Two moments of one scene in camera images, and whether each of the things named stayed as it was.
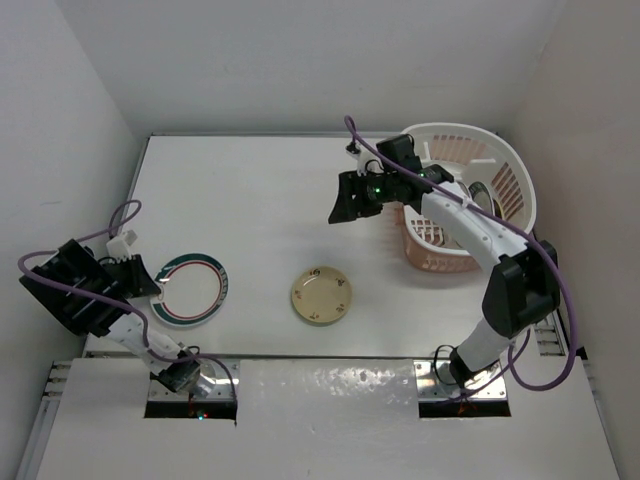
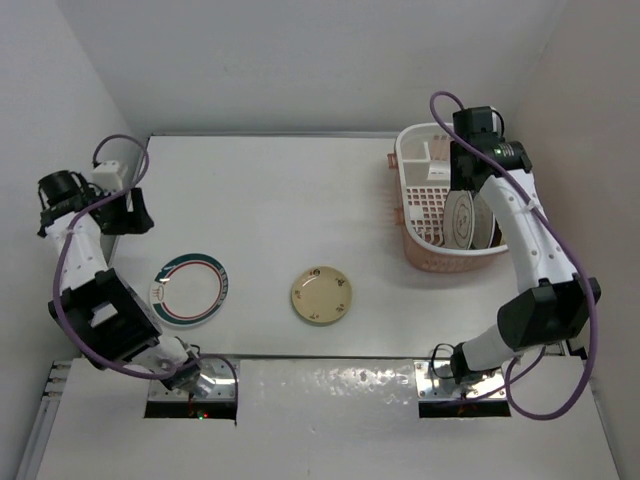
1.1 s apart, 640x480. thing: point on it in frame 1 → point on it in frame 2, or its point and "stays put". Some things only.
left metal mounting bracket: x=215 y=370 stays put
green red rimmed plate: x=194 y=288 stays put
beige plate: x=322 y=294 stays put
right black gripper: x=348 y=208 → x=458 y=182
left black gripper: x=140 y=283 → x=131 y=223
